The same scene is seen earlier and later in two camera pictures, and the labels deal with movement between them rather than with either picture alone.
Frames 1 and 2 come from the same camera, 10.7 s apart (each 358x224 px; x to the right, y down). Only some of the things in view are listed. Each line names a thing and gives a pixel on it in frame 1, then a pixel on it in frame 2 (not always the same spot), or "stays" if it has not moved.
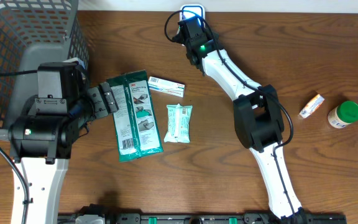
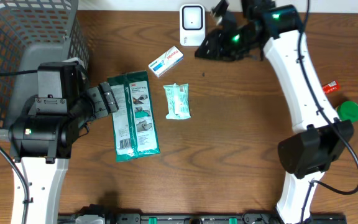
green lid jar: [345, 114] stays
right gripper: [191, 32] → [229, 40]
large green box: [136, 131] stays
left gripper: [97, 96] stays
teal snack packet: [178, 119] → [178, 101]
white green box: [166, 86] → [166, 61]
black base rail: [198, 218] stays
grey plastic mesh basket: [17, 35] stays
